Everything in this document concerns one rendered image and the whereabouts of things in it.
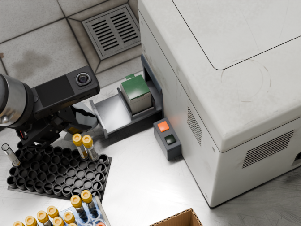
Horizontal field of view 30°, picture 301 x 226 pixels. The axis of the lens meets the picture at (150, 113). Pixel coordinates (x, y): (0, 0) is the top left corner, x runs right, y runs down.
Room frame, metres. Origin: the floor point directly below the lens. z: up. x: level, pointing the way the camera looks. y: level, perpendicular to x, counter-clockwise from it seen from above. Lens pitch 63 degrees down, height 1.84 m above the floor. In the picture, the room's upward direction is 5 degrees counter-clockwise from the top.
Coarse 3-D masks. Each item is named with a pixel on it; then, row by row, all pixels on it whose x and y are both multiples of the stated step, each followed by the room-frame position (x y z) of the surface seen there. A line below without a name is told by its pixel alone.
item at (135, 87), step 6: (126, 78) 0.50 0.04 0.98; (132, 78) 0.50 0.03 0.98; (138, 78) 0.50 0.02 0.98; (126, 84) 0.49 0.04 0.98; (132, 84) 0.49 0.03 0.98; (138, 84) 0.48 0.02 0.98; (144, 84) 0.48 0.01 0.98; (126, 90) 0.48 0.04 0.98; (132, 90) 0.47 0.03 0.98; (138, 90) 0.47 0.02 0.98; (144, 90) 0.47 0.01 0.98; (132, 96) 0.46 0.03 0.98; (138, 96) 0.46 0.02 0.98
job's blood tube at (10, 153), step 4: (4, 144) 0.39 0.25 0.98; (8, 144) 0.39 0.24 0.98; (4, 148) 0.39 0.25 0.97; (8, 148) 0.39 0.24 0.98; (4, 152) 0.39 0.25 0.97; (8, 152) 0.38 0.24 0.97; (12, 152) 0.39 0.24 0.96; (8, 156) 0.38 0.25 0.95; (12, 156) 0.39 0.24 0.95; (16, 156) 0.39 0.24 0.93; (12, 160) 0.38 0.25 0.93; (16, 160) 0.39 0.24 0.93; (16, 164) 0.39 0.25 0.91
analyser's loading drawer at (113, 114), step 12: (120, 96) 0.49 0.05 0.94; (156, 96) 0.49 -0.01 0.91; (96, 108) 0.48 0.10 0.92; (108, 108) 0.48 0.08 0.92; (120, 108) 0.48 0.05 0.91; (156, 108) 0.47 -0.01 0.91; (108, 120) 0.45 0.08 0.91; (120, 120) 0.45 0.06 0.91; (132, 120) 0.45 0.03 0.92; (108, 132) 0.43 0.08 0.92
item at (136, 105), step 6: (120, 84) 0.49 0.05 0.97; (126, 96) 0.47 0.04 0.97; (144, 96) 0.47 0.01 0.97; (150, 96) 0.47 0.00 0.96; (132, 102) 0.46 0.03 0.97; (138, 102) 0.46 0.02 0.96; (144, 102) 0.47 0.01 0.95; (150, 102) 0.47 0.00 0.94; (132, 108) 0.46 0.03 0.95; (138, 108) 0.46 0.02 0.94; (144, 108) 0.46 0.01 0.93; (132, 114) 0.46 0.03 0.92
